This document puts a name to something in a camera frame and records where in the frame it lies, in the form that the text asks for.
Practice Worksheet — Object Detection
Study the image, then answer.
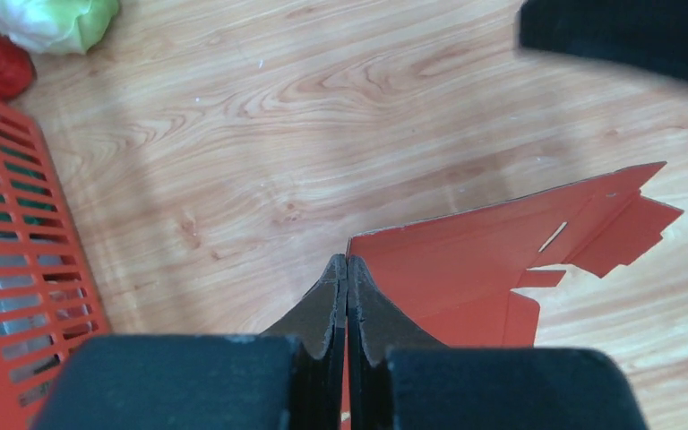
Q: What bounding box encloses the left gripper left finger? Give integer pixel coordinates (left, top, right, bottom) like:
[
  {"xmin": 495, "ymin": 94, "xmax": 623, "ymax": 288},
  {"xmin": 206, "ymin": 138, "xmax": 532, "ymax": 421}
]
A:
[{"xmin": 263, "ymin": 254, "xmax": 348, "ymax": 429}]

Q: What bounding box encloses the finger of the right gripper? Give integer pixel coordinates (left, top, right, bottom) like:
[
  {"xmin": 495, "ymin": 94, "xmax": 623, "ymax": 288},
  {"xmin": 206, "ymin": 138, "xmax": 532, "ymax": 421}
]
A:
[{"xmin": 518, "ymin": 0, "xmax": 688, "ymax": 82}]

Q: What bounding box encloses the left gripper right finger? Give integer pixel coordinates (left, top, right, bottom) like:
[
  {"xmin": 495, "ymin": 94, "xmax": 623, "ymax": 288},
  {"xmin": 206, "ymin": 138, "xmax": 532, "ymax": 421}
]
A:
[{"xmin": 347, "ymin": 255, "xmax": 445, "ymax": 429}]

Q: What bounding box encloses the red paper box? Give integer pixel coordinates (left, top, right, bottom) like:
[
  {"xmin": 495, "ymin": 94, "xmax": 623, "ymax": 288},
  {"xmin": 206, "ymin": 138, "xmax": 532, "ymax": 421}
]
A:
[{"xmin": 348, "ymin": 162, "xmax": 681, "ymax": 429}]

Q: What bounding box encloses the red plastic basket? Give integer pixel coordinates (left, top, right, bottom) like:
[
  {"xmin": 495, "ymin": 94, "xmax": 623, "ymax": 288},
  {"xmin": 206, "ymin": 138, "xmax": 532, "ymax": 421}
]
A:
[{"xmin": 0, "ymin": 100, "xmax": 110, "ymax": 429}]

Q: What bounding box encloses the green cabbage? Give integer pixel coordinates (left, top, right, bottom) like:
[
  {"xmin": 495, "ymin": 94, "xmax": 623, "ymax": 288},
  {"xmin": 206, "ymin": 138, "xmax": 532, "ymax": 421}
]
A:
[{"xmin": 0, "ymin": 0, "xmax": 120, "ymax": 56}]

